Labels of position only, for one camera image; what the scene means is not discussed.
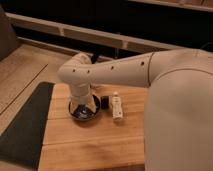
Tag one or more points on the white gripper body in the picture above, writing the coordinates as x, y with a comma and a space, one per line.
81, 95

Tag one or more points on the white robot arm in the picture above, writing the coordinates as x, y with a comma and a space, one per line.
178, 113

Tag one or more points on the white eraser block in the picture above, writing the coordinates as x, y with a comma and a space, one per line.
117, 106

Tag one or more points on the dark round bowl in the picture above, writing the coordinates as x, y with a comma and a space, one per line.
85, 108

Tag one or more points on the small black object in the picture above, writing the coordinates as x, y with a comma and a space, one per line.
104, 102

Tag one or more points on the dark floor mat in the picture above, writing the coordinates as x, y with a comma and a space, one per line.
21, 142

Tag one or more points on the wooden shelf rail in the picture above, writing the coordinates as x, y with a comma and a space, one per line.
88, 35

